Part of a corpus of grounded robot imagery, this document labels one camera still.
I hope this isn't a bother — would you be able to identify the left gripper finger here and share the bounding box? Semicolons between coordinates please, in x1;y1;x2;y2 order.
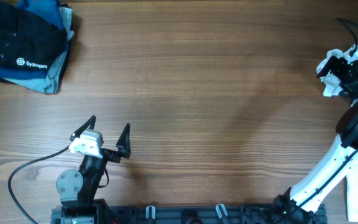
116;123;131;159
70;115;96;141

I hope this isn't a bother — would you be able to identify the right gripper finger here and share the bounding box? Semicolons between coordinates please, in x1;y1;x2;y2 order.
316;56;342;78
339;81;358;99

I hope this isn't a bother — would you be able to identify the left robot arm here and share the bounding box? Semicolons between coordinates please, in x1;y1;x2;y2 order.
51;115;131;224

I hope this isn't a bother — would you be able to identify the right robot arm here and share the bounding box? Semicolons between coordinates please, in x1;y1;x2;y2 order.
264;44;358;223

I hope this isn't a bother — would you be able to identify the black folded shirt with logo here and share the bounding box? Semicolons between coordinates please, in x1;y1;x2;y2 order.
0;1;67;70

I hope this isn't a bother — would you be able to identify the blue folded shirt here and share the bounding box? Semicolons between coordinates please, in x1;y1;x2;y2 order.
0;1;64;80

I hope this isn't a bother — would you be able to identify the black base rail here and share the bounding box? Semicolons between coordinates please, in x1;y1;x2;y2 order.
50;203;328;224

